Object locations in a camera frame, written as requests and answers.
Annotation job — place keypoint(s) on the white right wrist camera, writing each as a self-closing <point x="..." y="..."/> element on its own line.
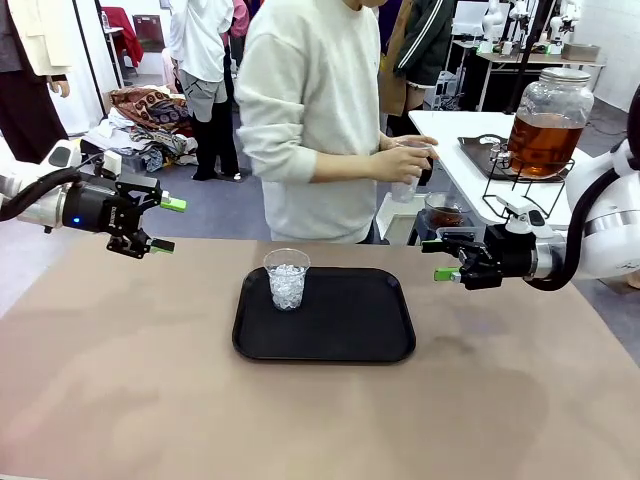
<point x="520" y="212"/>

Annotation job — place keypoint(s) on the person in pink top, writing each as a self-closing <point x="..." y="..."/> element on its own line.
<point x="240" y="20"/>

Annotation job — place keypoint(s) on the white computer case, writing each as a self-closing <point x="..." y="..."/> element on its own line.
<point x="445" y="90"/>

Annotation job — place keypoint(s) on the person's left hand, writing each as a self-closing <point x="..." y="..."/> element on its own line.
<point x="415" y="141"/>

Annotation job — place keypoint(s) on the person's right forearm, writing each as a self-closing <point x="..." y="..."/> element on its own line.
<point x="345" y="167"/>

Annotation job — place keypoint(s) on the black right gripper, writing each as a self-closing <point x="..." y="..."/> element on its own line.
<point x="515" y="257"/>

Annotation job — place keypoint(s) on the black clothes rack pole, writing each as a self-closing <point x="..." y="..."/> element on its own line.
<point x="89" y="50"/>

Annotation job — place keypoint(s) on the person's right hand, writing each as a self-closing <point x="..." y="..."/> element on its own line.
<point x="400" y="165"/>

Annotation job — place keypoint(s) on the glass tea dispenser jar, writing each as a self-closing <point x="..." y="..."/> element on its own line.
<point x="550" y="135"/>

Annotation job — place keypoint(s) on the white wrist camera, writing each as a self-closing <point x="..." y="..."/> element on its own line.
<point x="520" y="212"/>
<point x="112" y="162"/>

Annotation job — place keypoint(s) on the person in cream sweatshirt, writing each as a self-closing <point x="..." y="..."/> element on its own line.
<point x="300" y="100"/>

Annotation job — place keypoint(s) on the red hanging garment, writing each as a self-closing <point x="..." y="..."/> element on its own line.
<point x="127" y="30"/>

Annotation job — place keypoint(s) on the grey metal box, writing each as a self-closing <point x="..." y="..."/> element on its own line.
<point x="580" y="52"/>

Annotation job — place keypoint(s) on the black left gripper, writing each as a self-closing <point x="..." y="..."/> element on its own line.
<point x="90" y="207"/>

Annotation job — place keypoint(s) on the short clear iced cup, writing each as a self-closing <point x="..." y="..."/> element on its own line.
<point x="287" y="290"/>

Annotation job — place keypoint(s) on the wooden workbench with black frame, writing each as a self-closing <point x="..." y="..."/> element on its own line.
<point x="575" y="64"/>

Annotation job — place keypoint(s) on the brown framed board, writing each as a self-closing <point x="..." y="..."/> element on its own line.
<point x="150" y="32"/>

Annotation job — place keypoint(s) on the white lab robot arm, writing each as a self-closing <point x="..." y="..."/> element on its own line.
<point x="567" y="22"/>
<point x="492" y="20"/>

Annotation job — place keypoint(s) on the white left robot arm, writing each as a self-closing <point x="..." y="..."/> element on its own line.
<point x="40" y="210"/>

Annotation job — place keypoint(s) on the pile of patterned clothes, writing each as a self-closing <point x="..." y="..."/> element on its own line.
<point x="150" y="107"/>

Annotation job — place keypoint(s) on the person in dark jacket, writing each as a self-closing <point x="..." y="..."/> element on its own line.
<point x="430" y="35"/>

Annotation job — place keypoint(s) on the tall clear plastic cup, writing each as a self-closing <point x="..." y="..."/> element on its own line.
<point x="407" y="192"/>

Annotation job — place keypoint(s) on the black slanted pole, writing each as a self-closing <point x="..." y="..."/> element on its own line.
<point x="523" y="75"/>

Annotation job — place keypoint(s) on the dark rectangular metal tray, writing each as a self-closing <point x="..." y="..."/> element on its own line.
<point x="475" y="152"/>

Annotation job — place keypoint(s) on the white side table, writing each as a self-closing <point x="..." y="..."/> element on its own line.
<point x="465" y="125"/>

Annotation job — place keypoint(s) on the person in white shirt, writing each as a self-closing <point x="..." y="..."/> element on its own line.
<point x="200" y="40"/>

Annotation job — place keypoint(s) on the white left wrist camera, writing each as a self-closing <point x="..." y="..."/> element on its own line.
<point x="112" y="162"/>

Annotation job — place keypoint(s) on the glass pitcher of tea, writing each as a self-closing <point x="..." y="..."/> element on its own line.
<point x="445" y="215"/>

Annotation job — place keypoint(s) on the black plastic serving tray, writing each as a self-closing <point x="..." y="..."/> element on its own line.
<point x="325" y="335"/>

